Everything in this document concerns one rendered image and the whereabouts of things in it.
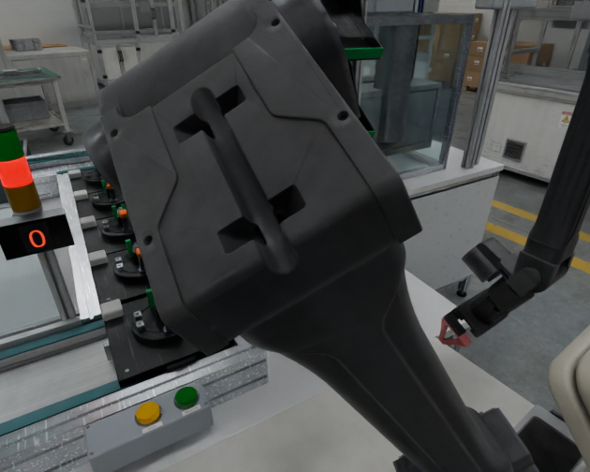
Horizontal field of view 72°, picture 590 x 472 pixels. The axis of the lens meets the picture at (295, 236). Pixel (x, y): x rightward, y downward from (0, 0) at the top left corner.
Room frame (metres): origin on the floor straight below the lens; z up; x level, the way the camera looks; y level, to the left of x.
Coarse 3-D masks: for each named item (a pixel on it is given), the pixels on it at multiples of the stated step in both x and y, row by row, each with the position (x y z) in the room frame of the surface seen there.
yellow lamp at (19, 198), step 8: (32, 184) 0.71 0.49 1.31; (8, 192) 0.69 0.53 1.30; (16, 192) 0.69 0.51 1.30; (24, 192) 0.70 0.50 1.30; (32, 192) 0.71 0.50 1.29; (8, 200) 0.70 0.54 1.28; (16, 200) 0.69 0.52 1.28; (24, 200) 0.69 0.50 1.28; (32, 200) 0.70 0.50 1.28; (16, 208) 0.69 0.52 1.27; (24, 208) 0.69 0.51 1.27; (32, 208) 0.70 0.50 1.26
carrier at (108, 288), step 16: (128, 240) 0.96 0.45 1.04; (96, 256) 0.96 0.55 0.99; (112, 256) 0.99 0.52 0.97; (128, 256) 0.96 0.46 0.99; (96, 272) 0.91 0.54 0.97; (112, 272) 0.91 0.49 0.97; (128, 272) 0.88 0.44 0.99; (144, 272) 0.87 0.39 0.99; (96, 288) 0.83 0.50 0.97; (112, 288) 0.83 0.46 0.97; (128, 288) 0.83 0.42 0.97; (144, 288) 0.83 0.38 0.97
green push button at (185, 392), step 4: (184, 388) 0.53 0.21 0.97; (188, 388) 0.53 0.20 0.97; (192, 388) 0.53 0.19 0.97; (176, 392) 0.52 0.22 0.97; (180, 392) 0.51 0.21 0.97; (184, 392) 0.51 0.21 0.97; (188, 392) 0.51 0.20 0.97; (192, 392) 0.51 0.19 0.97; (196, 392) 0.52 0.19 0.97; (176, 396) 0.51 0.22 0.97; (180, 396) 0.51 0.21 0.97; (184, 396) 0.51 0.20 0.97; (188, 396) 0.51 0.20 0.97; (192, 396) 0.51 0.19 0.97; (196, 396) 0.51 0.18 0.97; (176, 400) 0.50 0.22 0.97; (180, 400) 0.50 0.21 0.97; (184, 400) 0.50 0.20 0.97; (188, 400) 0.50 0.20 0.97; (192, 400) 0.50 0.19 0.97; (196, 400) 0.51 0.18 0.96; (180, 404) 0.49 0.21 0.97; (184, 404) 0.49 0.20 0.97; (188, 404) 0.49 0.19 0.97; (192, 404) 0.50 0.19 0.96
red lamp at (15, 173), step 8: (16, 160) 0.70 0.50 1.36; (24, 160) 0.72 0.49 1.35; (0, 168) 0.69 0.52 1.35; (8, 168) 0.69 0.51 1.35; (16, 168) 0.70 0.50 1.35; (24, 168) 0.71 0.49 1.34; (0, 176) 0.69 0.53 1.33; (8, 176) 0.69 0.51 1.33; (16, 176) 0.69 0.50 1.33; (24, 176) 0.71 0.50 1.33; (8, 184) 0.69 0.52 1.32; (16, 184) 0.69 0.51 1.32; (24, 184) 0.70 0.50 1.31
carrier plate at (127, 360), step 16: (128, 304) 0.77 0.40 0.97; (144, 304) 0.77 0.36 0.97; (112, 320) 0.71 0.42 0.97; (128, 320) 0.71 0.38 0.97; (112, 336) 0.66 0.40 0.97; (128, 336) 0.66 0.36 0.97; (112, 352) 0.62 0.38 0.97; (128, 352) 0.62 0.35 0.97; (144, 352) 0.62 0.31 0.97; (160, 352) 0.62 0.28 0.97; (176, 352) 0.62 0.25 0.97; (192, 352) 0.62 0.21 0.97; (128, 368) 0.57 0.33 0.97; (144, 368) 0.57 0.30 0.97; (160, 368) 0.58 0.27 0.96; (128, 384) 0.55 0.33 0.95
